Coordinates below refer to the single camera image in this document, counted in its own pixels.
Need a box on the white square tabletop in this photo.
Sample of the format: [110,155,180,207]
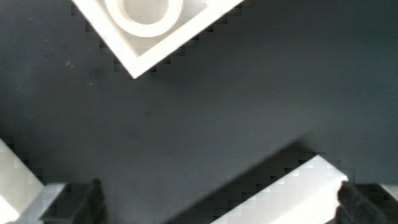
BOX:
[71,0,244,79]

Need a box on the white U-shaped obstacle wall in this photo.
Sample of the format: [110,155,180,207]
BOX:
[0,140,348,224]

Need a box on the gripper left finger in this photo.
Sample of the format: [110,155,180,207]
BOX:
[22,179,109,224]

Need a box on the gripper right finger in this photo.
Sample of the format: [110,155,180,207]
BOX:
[336,181,398,224]

